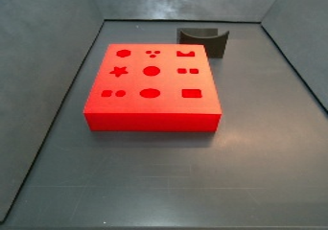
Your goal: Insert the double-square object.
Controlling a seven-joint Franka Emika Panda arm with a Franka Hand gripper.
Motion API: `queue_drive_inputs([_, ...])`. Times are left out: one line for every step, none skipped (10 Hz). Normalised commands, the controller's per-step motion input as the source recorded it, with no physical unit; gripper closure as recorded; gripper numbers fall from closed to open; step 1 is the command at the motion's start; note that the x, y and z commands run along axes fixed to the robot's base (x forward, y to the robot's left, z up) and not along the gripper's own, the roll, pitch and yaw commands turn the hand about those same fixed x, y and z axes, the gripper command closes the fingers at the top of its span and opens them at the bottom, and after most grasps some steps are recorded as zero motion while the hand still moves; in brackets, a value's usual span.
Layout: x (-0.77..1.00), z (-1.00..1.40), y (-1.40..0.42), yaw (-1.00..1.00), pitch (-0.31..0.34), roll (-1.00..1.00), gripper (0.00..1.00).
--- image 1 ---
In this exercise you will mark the red shape-sorter block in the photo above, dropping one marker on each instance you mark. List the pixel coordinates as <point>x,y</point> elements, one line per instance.
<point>154,87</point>

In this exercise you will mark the dark curved cradle block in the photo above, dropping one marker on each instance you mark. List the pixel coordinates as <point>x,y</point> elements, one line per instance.
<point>209,37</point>

